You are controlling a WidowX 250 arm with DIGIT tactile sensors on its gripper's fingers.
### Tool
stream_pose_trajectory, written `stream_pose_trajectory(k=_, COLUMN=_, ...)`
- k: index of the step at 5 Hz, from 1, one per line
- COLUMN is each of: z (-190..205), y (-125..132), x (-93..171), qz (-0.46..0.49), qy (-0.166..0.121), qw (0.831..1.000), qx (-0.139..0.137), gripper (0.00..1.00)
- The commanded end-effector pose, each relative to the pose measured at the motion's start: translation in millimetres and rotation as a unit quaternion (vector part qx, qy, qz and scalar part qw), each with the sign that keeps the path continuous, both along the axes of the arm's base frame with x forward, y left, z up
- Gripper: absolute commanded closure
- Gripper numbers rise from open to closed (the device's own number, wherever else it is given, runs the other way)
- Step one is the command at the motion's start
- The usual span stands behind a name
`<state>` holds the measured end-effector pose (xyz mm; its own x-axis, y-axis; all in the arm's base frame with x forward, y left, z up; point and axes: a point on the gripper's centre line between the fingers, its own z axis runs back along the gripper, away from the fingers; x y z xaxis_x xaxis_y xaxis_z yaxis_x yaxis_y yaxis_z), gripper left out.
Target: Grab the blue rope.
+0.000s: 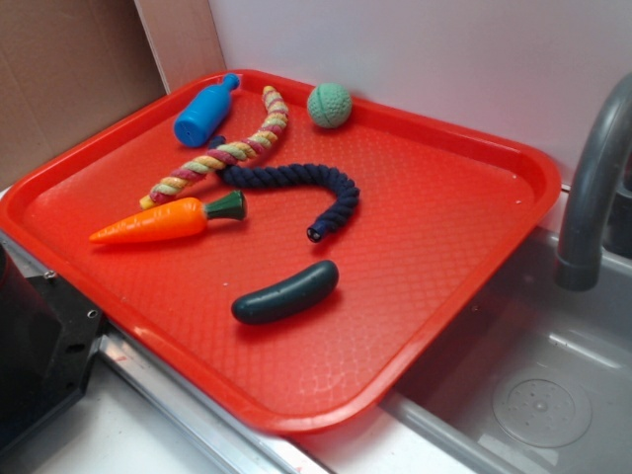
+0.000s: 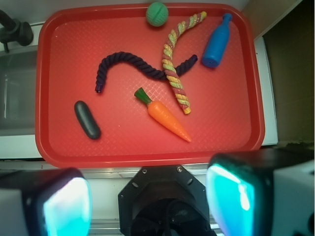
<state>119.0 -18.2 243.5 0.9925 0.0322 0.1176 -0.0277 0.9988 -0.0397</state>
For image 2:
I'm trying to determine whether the dark green toy cucumber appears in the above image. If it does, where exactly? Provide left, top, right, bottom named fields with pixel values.
left=74, top=101, right=101, bottom=140

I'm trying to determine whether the red plastic tray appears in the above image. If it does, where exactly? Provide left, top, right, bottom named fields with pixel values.
left=35, top=3, right=265, bottom=168

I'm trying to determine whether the multicolour twisted rope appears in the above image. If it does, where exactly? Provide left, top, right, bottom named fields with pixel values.
left=161, top=11, right=208, bottom=115

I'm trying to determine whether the green textured ball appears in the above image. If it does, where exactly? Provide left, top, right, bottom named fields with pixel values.
left=146, top=2, right=168, bottom=27

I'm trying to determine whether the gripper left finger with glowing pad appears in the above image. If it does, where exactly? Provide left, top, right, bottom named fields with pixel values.
left=0, top=168, right=92, bottom=236

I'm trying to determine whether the dark blue twisted rope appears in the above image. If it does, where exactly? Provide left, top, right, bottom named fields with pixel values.
left=95, top=51, right=198, bottom=93

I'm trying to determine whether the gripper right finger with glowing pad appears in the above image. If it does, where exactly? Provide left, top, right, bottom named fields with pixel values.
left=206, top=148, right=315, bottom=236

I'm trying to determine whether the orange toy carrot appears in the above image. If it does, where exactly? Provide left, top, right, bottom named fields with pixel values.
left=134, top=88, right=192, bottom=143

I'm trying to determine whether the blue plastic bottle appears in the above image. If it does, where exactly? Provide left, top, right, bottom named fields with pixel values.
left=202, top=13, right=232, bottom=68

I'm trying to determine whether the black octagonal mount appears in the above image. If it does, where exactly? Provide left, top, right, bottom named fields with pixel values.
left=118, top=166, right=216, bottom=236

